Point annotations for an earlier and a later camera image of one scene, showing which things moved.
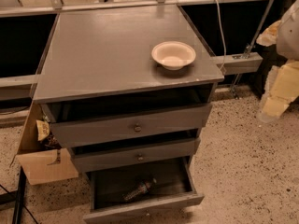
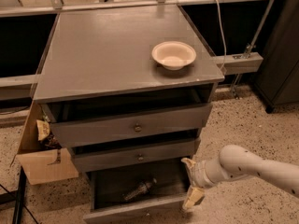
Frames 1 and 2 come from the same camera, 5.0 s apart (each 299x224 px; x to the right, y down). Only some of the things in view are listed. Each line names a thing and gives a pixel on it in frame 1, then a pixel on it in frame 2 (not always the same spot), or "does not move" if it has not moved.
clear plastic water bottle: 141,189 does not move
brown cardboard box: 41,166 does not move
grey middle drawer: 105,157 does not move
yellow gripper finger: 268,36 → 190,163
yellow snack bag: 43,129 does not move
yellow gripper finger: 282,86 → 193,197
